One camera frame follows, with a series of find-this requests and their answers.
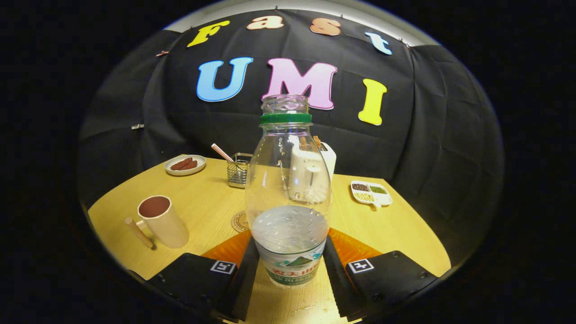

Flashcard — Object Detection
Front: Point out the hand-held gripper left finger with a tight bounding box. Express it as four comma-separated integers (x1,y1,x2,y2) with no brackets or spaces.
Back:
146,229,261,323

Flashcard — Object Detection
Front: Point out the metal wire basket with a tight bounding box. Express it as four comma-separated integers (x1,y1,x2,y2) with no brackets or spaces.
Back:
227,153,253,189

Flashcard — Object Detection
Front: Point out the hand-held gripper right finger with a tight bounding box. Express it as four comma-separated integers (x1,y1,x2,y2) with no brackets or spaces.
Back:
323,227,438,321

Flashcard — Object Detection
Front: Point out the beige cup with handle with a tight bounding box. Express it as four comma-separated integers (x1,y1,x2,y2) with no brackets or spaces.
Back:
125,196,190,250

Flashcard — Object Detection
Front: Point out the white toaster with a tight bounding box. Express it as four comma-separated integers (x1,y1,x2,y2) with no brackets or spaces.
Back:
288,137,337,203

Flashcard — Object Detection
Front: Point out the wooden table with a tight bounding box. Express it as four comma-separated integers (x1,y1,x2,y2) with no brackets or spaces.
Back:
88,155,452,324

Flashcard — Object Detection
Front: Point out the round wooden coaster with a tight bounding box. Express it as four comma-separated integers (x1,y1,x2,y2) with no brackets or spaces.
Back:
231,211,251,233

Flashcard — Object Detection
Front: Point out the black backdrop cloth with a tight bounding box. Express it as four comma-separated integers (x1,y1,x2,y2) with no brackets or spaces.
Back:
77,9,504,266

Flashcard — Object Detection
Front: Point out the clear plastic juice bottle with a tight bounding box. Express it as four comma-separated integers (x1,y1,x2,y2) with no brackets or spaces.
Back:
245,94,332,289

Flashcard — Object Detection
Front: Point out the small white round plate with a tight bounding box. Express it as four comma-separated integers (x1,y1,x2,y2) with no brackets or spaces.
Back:
164,154,207,176

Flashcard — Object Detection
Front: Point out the white divided grain dish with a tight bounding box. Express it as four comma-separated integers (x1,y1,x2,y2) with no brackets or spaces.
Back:
351,180,393,208

